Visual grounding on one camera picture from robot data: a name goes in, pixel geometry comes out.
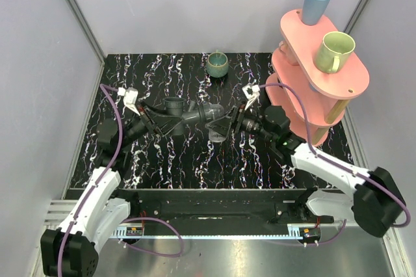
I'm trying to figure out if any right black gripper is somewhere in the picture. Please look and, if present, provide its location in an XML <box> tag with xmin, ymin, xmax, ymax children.
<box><xmin>205</xmin><ymin>99</ymin><xmax>276</xmax><ymax>142</ymax></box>

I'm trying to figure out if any dark grey pipe tee fitting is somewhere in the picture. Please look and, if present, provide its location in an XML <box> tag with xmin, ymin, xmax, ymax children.
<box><xmin>163</xmin><ymin>97</ymin><xmax>207</xmax><ymax>136</ymax></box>

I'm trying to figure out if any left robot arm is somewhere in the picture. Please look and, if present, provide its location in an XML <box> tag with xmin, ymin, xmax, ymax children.
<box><xmin>40</xmin><ymin>104</ymin><xmax>182</xmax><ymax>276</ymax></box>

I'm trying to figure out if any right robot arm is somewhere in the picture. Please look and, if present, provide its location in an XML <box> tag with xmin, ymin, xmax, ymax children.
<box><xmin>206</xmin><ymin>105</ymin><xmax>411</xmax><ymax>237</ymax></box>

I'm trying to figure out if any teal ceramic bowl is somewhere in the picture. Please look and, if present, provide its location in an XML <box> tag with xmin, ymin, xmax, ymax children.
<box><xmin>205</xmin><ymin>51</ymin><xmax>229</xmax><ymax>78</ymax></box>

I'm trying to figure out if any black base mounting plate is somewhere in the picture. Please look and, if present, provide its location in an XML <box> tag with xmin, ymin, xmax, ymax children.
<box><xmin>110</xmin><ymin>189</ymin><xmax>334</xmax><ymax>224</ymax></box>

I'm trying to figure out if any pink three-tier shelf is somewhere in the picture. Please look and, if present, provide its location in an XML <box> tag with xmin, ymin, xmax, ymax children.
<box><xmin>266</xmin><ymin>9</ymin><xmax>370</xmax><ymax>146</ymax></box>

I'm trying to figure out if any green ceramic mug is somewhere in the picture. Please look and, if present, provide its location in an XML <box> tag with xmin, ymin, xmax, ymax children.
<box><xmin>313</xmin><ymin>31</ymin><xmax>356</xmax><ymax>74</ymax></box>

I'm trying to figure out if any blue plastic cup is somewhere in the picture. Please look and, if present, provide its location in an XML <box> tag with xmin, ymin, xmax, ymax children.
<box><xmin>301</xmin><ymin>0</ymin><xmax>330</xmax><ymax>26</ymax></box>

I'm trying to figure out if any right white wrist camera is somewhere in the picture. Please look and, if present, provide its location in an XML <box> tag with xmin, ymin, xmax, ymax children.
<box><xmin>242</xmin><ymin>83</ymin><xmax>260</xmax><ymax>111</ymax></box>

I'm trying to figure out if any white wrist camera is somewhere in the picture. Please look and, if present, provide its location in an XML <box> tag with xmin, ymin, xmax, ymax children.
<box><xmin>117</xmin><ymin>87</ymin><xmax>139</xmax><ymax>115</ymax></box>
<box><xmin>242</xmin><ymin>83</ymin><xmax>260</xmax><ymax>111</ymax></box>

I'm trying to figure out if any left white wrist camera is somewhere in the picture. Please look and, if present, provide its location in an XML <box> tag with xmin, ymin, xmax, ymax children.
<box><xmin>117</xmin><ymin>87</ymin><xmax>139</xmax><ymax>115</ymax></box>

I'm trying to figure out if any aluminium rail frame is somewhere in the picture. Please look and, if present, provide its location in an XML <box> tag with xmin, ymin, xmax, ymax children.
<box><xmin>42</xmin><ymin>200</ymin><xmax>400</xmax><ymax>242</ymax></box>

